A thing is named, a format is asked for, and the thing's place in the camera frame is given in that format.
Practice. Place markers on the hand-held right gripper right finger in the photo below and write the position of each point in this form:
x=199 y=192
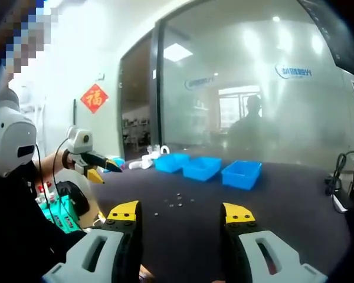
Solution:
x=280 y=259

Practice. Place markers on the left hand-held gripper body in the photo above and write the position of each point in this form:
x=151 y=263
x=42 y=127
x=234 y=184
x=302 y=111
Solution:
x=78 y=141

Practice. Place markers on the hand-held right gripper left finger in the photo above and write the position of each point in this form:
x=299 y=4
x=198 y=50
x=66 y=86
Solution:
x=85 y=256

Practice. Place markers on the blue plastic bin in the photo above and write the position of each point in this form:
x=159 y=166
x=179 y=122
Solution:
x=241 y=175
x=171 y=162
x=201 y=169

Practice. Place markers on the small metal fasteners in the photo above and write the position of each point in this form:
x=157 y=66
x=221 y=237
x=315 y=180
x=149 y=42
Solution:
x=180 y=204

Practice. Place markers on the blue white tissue pack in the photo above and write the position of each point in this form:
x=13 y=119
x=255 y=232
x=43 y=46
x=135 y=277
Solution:
x=121 y=161

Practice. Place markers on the black backpack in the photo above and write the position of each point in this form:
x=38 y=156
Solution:
x=75 y=197

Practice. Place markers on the teal plastic crate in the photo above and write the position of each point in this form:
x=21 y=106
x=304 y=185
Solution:
x=60 y=213

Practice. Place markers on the white chest device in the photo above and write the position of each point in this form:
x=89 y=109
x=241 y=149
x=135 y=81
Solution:
x=13 y=138

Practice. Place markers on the person in black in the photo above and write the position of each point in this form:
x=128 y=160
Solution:
x=17 y=236

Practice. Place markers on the black monitor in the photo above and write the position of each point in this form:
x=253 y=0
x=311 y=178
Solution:
x=339 y=32

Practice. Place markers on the black wall strip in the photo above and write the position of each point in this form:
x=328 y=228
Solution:
x=74 y=112

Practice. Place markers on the red diamond wall decoration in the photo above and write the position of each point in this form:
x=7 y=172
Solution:
x=94 y=98

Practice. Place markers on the white wall switch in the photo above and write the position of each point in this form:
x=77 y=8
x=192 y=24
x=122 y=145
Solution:
x=100 y=77

